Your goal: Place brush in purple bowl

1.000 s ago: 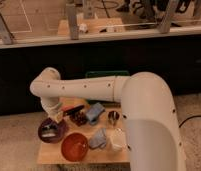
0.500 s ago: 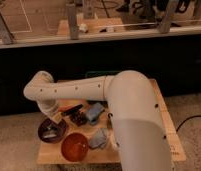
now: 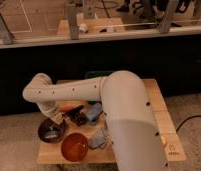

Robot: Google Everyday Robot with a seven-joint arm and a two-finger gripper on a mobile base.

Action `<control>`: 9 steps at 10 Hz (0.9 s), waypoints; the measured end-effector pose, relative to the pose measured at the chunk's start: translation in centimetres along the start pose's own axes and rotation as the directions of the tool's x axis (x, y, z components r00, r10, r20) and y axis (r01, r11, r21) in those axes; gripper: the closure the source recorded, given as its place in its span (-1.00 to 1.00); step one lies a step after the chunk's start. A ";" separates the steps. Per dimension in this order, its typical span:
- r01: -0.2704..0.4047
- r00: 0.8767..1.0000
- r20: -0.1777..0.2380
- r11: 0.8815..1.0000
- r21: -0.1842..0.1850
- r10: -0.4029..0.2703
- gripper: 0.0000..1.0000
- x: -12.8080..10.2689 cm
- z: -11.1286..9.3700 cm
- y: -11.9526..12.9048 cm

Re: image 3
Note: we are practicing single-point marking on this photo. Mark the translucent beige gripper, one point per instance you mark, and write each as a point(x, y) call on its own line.
point(57, 119)

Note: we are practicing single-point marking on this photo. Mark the black handled brush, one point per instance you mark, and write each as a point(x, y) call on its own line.
point(66, 115)

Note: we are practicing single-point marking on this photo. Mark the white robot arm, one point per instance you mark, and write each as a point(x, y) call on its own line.
point(130, 118)

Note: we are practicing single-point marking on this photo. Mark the purple bowl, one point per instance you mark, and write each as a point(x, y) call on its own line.
point(50, 132)

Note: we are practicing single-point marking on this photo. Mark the orange bowl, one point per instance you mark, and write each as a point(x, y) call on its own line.
point(74, 147)

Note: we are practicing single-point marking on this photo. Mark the orange carrot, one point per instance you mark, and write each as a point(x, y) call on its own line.
point(66, 108)

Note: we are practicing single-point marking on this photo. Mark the dark red grape bunch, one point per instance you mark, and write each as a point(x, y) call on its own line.
point(78, 118)

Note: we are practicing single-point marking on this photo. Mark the wooden table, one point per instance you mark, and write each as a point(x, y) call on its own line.
point(51, 153)

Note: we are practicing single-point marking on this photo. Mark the blue cloth lower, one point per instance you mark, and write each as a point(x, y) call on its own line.
point(98, 139)

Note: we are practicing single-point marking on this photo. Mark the green plastic tray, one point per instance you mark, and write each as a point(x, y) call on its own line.
point(93, 74)

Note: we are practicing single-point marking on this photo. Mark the yellow orange apple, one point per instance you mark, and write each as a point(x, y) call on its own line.
point(164, 141)

